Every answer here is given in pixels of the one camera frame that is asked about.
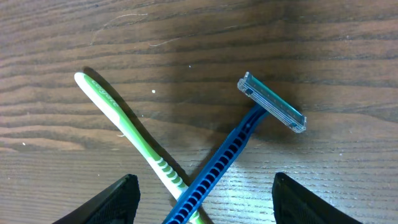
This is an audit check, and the blue disposable razor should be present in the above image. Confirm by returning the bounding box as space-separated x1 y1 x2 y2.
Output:
164 72 307 224

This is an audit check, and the green white toothbrush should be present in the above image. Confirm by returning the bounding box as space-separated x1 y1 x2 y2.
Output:
73 72 206 224

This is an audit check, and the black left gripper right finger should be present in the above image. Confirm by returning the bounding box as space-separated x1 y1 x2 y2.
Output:
272 172 361 224

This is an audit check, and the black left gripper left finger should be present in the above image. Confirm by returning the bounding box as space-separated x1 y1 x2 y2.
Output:
53 174 141 224

